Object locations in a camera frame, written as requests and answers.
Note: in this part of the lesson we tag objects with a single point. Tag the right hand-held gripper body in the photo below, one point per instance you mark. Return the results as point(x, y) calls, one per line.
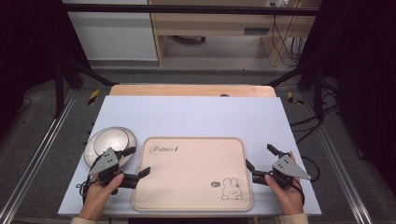
point(288, 168)

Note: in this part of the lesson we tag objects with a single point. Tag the wooden table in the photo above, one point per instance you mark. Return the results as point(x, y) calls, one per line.
point(186, 90)

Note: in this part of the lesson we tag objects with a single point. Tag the person's left hand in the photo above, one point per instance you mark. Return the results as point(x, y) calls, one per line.
point(99, 196)

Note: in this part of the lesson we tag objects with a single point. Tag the person's right hand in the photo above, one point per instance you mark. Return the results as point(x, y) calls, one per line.
point(285, 196)

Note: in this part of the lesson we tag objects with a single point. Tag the black metal stand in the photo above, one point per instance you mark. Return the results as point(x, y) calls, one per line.
point(317, 90)
point(59, 87)

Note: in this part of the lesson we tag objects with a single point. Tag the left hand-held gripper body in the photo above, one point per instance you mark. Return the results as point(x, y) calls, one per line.
point(104, 162)

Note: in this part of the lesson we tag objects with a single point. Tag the beige tray with rabbit print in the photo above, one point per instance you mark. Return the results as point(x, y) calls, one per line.
point(190, 177)

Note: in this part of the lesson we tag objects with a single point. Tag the aluminium floor rail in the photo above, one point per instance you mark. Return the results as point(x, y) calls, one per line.
point(339, 165)
point(34, 155)

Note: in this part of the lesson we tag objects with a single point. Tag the yellow black floor tape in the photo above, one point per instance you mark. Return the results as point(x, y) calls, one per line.
point(292, 98)
point(93, 97)

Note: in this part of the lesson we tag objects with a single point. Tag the dark curtain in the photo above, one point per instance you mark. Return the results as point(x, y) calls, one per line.
point(25, 46)
point(364, 77)

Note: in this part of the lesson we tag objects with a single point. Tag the black metal frame bar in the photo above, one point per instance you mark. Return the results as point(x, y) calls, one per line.
point(186, 9)

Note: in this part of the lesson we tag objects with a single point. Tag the wooden desk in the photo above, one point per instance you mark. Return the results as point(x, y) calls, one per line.
point(214, 23)

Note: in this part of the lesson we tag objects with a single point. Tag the small silver plate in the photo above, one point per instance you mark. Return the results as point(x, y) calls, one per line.
point(110, 140)

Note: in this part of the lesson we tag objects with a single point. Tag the white cabinet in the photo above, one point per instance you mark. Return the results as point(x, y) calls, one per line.
point(115, 34)

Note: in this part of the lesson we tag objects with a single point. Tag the large silver plate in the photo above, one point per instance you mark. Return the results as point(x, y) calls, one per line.
point(127, 137)

